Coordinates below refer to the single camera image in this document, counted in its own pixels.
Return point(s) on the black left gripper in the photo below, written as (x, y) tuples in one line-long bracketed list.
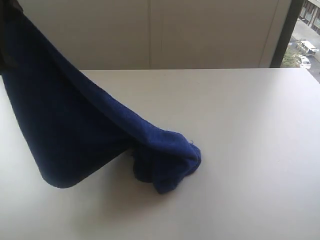
[(10, 10)]

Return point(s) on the dark window frame post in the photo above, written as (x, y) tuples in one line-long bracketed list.
[(286, 32)]

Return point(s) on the blue microfiber towel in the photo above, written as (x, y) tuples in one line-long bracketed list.
[(73, 127)]

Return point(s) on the white car outside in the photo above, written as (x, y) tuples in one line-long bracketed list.
[(304, 62)]

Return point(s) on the white van outside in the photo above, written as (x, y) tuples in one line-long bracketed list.
[(307, 48)]

